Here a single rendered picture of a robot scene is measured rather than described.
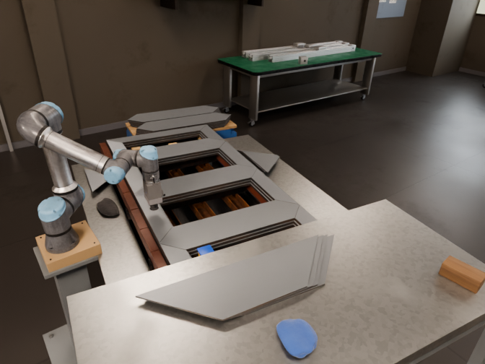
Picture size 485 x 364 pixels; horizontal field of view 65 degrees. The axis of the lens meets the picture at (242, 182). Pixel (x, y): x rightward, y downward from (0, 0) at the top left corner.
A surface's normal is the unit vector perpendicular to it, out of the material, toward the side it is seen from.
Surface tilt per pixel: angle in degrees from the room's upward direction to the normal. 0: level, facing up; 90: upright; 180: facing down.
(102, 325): 0
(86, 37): 90
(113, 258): 0
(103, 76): 90
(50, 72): 90
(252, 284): 0
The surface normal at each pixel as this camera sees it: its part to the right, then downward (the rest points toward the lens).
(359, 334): 0.04, -0.87
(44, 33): 0.59, 0.42
